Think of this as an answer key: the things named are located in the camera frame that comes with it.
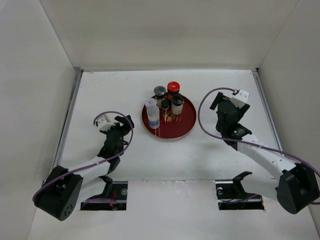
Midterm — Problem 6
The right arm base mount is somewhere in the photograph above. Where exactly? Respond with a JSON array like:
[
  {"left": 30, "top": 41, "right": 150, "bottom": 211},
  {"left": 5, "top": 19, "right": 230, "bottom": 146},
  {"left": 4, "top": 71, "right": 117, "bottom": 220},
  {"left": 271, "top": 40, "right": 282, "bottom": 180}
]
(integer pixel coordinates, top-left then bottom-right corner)
[{"left": 215, "top": 171, "right": 265, "bottom": 211}]

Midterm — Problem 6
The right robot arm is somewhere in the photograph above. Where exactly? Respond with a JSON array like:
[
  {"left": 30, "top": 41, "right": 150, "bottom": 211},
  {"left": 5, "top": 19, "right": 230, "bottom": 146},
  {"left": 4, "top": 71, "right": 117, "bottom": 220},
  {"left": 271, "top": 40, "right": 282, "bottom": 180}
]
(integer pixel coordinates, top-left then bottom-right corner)
[{"left": 210, "top": 90, "right": 320, "bottom": 214}]

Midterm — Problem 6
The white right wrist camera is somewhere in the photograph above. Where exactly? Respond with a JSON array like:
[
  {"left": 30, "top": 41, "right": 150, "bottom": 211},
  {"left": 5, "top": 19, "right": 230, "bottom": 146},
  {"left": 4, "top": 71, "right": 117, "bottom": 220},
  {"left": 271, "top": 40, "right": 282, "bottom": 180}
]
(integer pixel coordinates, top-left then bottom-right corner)
[{"left": 229, "top": 89, "right": 250, "bottom": 108}]

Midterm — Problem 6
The white-lid dark sauce jar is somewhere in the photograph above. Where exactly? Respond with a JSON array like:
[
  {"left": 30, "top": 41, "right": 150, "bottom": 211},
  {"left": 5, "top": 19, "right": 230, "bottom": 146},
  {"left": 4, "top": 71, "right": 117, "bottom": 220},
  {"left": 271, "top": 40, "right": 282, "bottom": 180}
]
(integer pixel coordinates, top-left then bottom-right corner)
[{"left": 145, "top": 98, "right": 157, "bottom": 108}]

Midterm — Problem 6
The black-cap white powder bottle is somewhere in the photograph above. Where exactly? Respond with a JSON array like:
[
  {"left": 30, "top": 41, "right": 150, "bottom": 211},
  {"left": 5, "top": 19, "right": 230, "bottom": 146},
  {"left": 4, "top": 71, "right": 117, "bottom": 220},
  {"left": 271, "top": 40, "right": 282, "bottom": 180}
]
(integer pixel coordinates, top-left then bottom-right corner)
[{"left": 171, "top": 93, "right": 184, "bottom": 115}]

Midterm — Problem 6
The red-cap dark sauce bottle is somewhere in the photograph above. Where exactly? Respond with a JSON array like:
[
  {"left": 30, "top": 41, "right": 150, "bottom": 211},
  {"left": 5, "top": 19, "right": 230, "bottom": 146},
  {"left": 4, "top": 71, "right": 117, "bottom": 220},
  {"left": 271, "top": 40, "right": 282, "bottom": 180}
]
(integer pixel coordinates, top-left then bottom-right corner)
[{"left": 167, "top": 81, "right": 180, "bottom": 101}]

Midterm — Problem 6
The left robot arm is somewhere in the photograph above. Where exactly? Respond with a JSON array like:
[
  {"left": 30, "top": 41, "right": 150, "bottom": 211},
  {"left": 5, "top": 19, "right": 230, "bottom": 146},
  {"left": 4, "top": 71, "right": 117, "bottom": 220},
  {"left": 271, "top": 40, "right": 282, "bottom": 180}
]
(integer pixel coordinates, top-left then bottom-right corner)
[{"left": 32, "top": 112, "right": 134, "bottom": 221}]

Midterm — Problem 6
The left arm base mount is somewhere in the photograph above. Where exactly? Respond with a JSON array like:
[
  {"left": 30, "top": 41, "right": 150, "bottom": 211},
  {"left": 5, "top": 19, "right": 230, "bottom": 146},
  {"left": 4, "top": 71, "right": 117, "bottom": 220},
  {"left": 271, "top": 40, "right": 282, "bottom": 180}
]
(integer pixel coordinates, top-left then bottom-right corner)
[{"left": 80, "top": 175, "right": 128, "bottom": 211}]

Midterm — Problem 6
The silver-lid blue-label jar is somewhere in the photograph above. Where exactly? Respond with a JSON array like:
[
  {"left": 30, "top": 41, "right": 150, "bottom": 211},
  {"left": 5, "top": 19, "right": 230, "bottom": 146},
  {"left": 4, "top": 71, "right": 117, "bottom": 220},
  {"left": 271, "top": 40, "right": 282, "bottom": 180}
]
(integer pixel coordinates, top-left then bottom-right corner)
[{"left": 146, "top": 105, "right": 160, "bottom": 130}]

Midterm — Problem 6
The small black-lid spice bottle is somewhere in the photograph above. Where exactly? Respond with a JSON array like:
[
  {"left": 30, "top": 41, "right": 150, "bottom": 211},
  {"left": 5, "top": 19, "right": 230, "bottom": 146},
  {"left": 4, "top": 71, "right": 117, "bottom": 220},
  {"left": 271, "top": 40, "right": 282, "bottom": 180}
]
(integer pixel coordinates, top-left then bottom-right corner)
[{"left": 161, "top": 99, "right": 169, "bottom": 119}]

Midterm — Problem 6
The red round tray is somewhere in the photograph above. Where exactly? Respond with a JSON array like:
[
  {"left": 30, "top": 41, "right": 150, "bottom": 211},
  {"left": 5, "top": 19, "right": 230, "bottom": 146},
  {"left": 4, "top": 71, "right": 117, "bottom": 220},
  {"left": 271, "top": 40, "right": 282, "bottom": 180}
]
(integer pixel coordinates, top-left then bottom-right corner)
[{"left": 141, "top": 95, "right": 197, "bottom": 140}]

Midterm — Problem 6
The clear-lid pale spice grinder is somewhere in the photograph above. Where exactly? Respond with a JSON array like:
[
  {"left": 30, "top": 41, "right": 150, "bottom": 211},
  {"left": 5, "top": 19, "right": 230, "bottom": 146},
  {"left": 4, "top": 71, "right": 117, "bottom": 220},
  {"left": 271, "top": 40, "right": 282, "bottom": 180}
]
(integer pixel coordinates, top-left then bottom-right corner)
[{"left": 153, "top": 85, "right": 167, "bottom": 108}]

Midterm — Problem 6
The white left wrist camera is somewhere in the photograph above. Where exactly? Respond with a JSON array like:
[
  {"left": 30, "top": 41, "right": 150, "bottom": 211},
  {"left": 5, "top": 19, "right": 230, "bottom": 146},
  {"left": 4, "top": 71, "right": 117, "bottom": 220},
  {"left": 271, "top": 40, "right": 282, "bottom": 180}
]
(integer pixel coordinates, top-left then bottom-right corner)
[{"left": 94, "top": 114, "right": 115, "bottom": 132}]

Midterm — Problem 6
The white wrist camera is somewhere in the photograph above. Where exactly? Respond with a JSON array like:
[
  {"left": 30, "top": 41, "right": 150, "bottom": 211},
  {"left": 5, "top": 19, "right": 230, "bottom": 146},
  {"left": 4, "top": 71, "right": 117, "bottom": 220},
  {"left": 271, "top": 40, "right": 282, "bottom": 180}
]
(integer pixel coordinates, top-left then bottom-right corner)
[
  {"left": 94, "top": 114, "right": 115, "bottom": 132},
  {"left": 229, "top": 89, "right": 250, "bottom": 108}
]

